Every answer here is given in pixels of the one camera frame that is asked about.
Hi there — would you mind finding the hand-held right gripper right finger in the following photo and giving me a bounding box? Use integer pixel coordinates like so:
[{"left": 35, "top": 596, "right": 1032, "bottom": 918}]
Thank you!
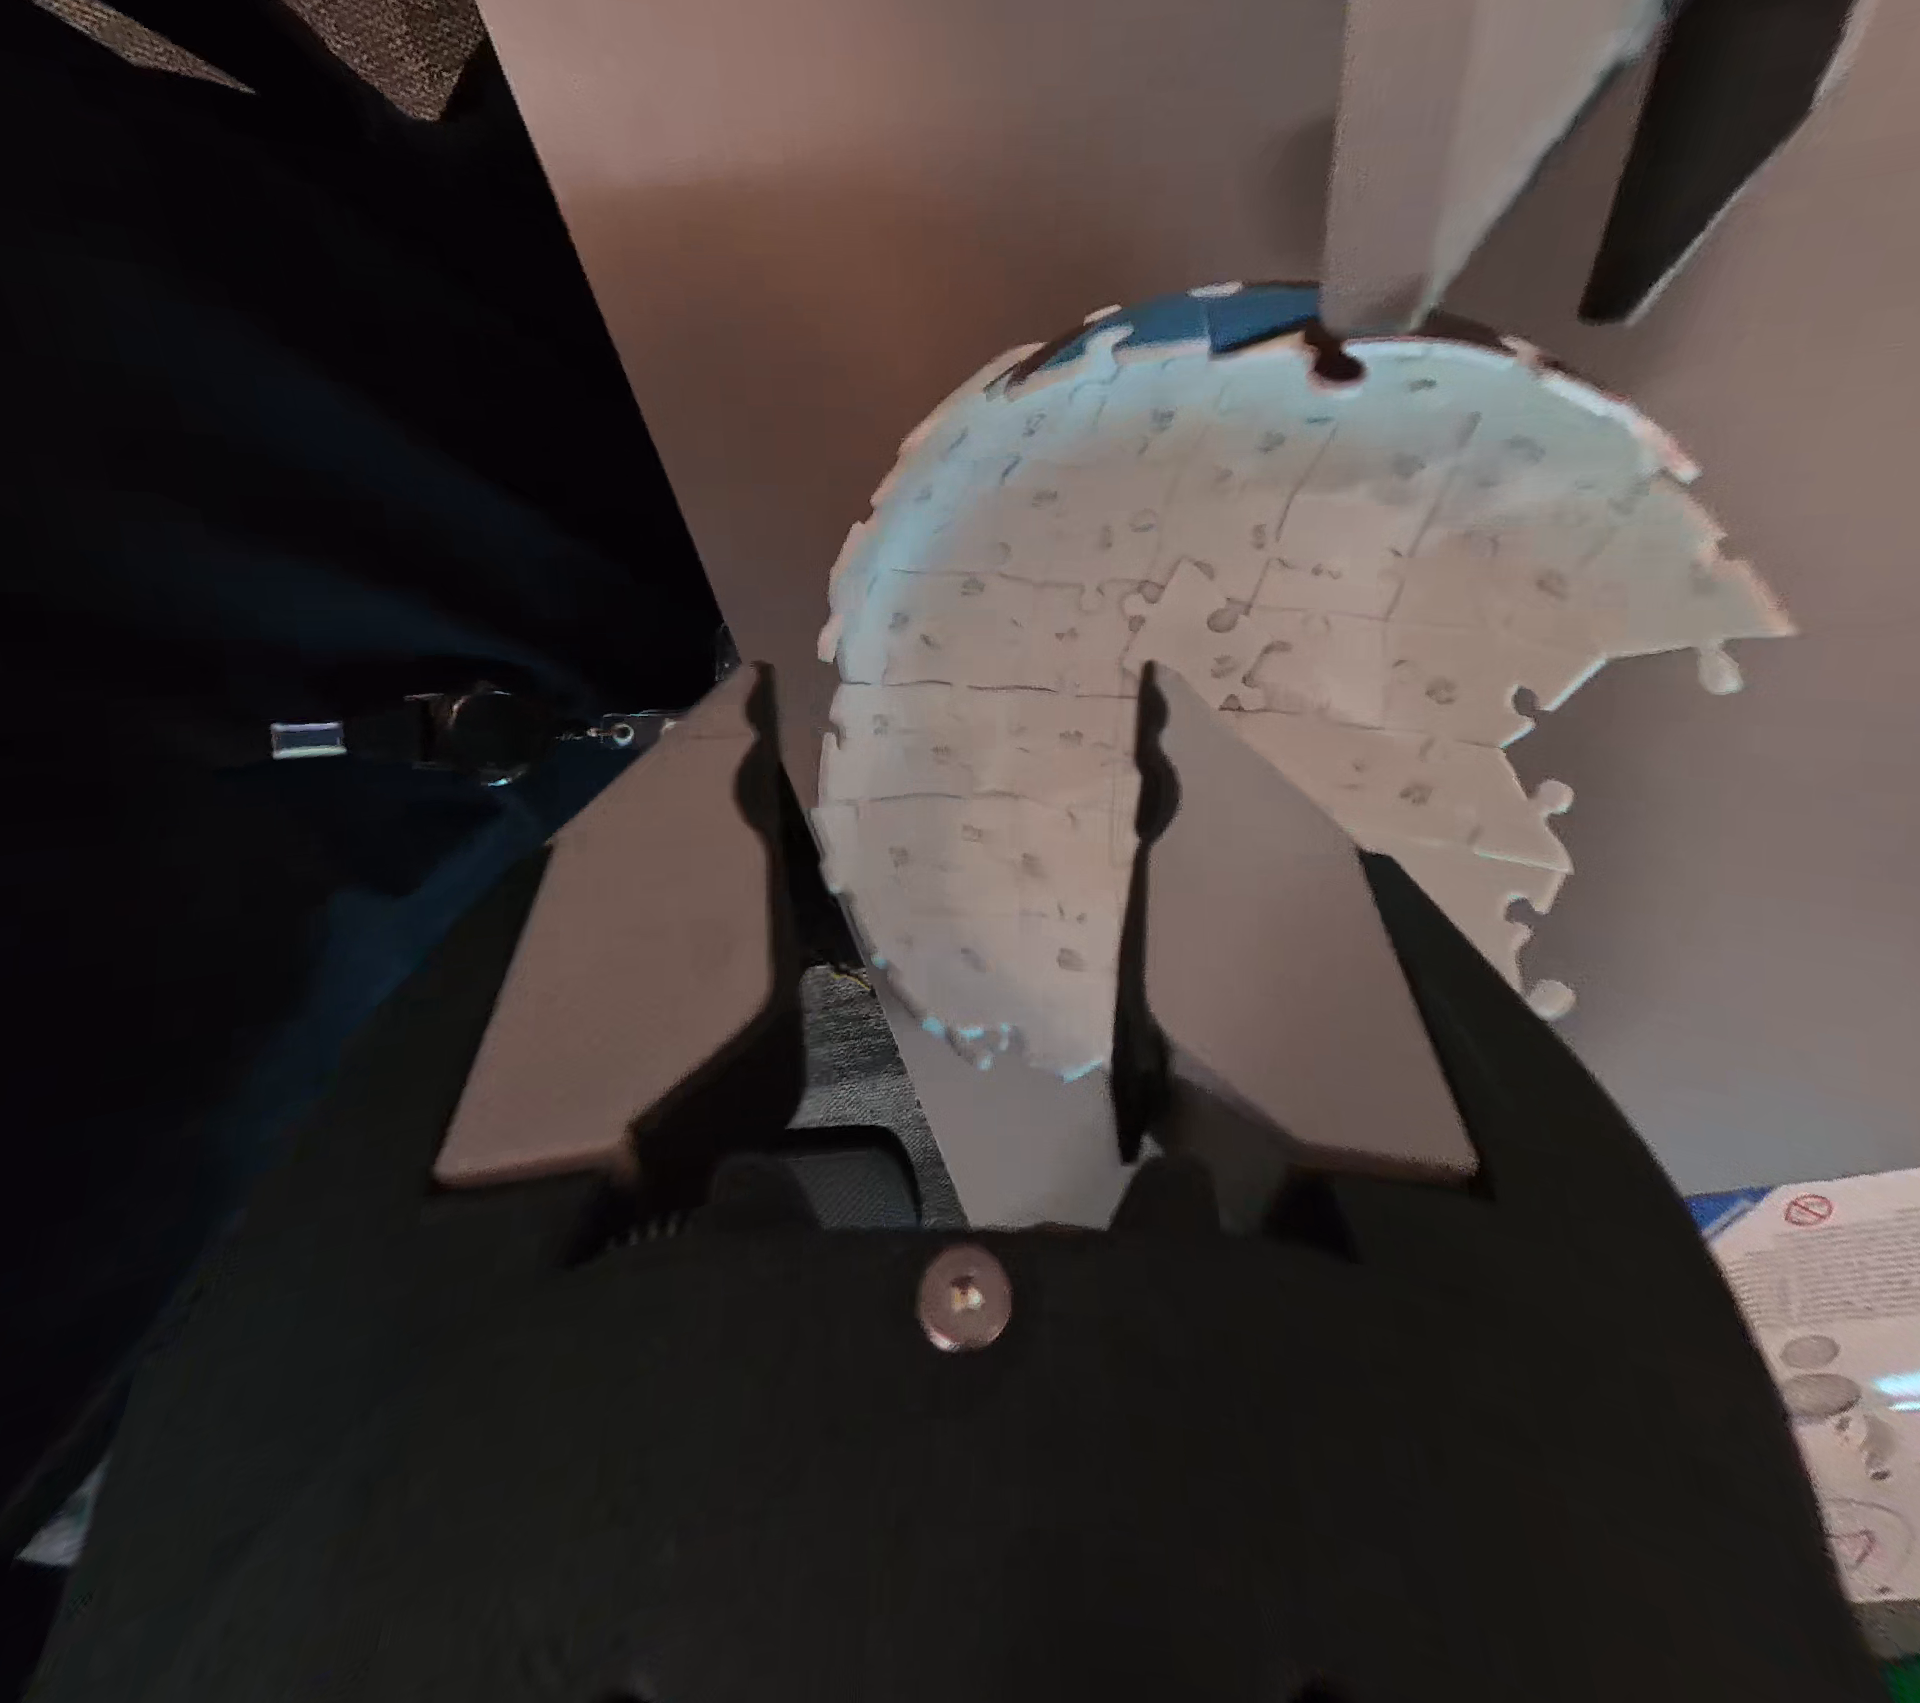
[{"left": 1105, "top": 662, "right": 1482, "bottom": 1176}]

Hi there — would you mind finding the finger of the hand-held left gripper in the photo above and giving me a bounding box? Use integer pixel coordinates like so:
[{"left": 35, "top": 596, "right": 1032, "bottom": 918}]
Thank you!
[
  {"left": 1319, "top": 0, "right": 1840, "bottom": 332},
  {"left": 1573, "top": 0, "right": 1920, "bottom": 326}
]

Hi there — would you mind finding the badge reel clip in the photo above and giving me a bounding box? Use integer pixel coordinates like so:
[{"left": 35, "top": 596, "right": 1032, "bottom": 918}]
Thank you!
[{"left": 269, "top": 680, "right": 684, "bottom": 788}]

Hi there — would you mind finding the blue white puzzle ball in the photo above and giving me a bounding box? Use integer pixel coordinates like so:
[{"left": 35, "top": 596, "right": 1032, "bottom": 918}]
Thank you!
[{"left": 809, "top": 286, "right": 1794, "bottom": 1082}]

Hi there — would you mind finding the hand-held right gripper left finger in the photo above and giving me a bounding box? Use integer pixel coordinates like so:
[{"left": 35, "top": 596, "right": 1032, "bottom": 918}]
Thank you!
[{"left": 432, "top": 662, "right": 807, "bottom": 1184}]

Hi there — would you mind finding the white instruction leaflet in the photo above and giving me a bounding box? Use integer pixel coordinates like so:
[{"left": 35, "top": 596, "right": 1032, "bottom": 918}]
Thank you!
[{"left": 1680, "top": 1170, "right": 1920, "bottom": 1608}]

